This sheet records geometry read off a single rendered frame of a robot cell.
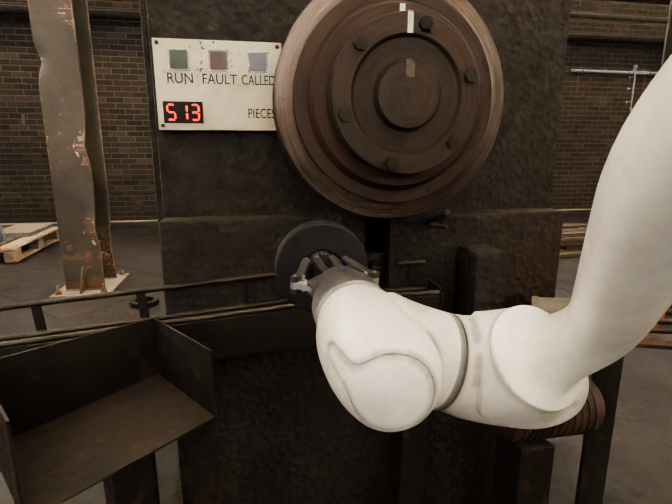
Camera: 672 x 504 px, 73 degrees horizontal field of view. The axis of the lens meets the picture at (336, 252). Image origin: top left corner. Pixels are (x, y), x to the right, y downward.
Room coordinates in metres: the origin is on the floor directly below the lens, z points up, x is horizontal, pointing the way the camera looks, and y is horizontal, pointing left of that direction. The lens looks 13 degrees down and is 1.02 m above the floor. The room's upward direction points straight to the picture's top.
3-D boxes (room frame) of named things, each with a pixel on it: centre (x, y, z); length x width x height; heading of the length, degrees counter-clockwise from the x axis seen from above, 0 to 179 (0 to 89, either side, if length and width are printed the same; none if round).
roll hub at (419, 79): (0.88, -0.13, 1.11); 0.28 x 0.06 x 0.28; 100
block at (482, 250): (1.03, -0.34, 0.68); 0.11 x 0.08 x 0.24; 10
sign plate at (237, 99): (1.02, 0.25, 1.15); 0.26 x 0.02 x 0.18; 100
